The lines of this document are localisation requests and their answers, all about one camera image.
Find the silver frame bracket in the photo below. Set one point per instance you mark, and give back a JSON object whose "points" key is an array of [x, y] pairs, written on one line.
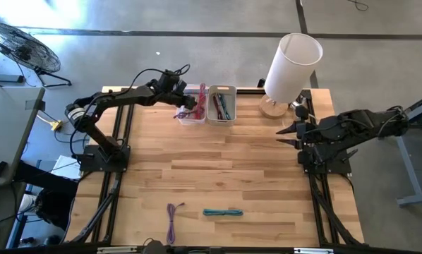
{"points": [[115, 250], [313, 250]]}

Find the black floor fan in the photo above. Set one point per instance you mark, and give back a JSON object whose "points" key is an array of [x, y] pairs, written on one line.
{"points": [[24, 49]]}

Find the black bag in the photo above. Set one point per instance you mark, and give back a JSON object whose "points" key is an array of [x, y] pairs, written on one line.
{"points": [[54, 208]]}

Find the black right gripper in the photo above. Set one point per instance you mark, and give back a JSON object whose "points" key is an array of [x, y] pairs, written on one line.
{"points": [[311, 134]]}

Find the clear plastic bin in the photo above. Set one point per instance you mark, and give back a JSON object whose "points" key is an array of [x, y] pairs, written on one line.
{"points": [[191, 122]]}

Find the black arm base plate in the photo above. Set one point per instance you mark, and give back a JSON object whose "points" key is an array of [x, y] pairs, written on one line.
{"points": [[91, 164], [338, 166]]}

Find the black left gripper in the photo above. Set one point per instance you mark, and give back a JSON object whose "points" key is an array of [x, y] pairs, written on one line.
{"points": [[170, 86]]}

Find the grey metal desk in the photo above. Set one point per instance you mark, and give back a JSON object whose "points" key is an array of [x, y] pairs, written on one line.
{"points": [[407, 158]]}

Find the grey side table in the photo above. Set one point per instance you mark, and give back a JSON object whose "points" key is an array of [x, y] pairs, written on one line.
{"points": [[10, 123]]}

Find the white paper sheet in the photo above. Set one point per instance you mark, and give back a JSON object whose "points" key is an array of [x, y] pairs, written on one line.
{"points": [[68, 166]]}

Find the beige plastic bin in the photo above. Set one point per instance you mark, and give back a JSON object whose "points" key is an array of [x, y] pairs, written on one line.
{"points": [[211, 120]]}

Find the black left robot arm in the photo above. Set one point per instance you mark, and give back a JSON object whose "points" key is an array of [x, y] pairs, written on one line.
{"points": [[126, 97]]}

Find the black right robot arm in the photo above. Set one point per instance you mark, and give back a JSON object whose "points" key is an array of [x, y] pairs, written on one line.
{"points": [[359, 123]]}

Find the yellow power plug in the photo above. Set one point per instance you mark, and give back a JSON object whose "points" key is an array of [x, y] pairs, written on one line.
{"points": [[56, 124]]}

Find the white shade table lamp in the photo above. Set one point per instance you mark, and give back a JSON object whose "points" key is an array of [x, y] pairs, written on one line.
{"points": [[295, 67]]}

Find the black aluminium rig frame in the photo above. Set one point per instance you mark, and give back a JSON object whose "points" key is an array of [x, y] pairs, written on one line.
{"points": [[248, 91]]}

